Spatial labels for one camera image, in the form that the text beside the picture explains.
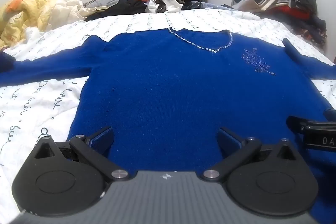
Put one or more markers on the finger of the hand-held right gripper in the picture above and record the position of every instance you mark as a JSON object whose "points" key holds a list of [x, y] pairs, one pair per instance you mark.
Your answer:
{"points": [[296, 123], [331, 113]]}

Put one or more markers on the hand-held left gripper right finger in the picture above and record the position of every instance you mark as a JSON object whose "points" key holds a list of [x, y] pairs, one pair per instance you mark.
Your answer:
{"points": [[228, 140]]}

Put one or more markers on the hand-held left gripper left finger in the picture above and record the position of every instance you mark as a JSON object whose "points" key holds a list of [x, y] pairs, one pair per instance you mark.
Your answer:
{"points": [[101, 138]]}

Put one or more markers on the blue knit sweater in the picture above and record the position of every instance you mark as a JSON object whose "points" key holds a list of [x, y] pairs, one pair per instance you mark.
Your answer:
{"points": [[168, 95]]}

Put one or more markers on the white script-printed bedspread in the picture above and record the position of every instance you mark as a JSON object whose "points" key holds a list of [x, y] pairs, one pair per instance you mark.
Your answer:
{"points": [[39, 98]]}

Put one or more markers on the dark patterned cloth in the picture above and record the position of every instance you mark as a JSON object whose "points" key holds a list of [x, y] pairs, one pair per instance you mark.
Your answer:
{"points": [[312, 29]]}

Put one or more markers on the red garment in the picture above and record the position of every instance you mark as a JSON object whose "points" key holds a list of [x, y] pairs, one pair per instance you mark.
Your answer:
{"points": [[294, 12]]}

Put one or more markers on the black garment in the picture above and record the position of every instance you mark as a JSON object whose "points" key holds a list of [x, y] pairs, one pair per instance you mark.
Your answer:
{"points": [[126, 8]]}

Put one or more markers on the yellow quilt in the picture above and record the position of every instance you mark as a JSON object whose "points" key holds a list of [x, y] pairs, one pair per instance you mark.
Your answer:
{"points": [[34, 11]]}

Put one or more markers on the crumpled white bag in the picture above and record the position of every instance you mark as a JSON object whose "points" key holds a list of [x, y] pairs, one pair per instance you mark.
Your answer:
{"points": [[170, 3]]}

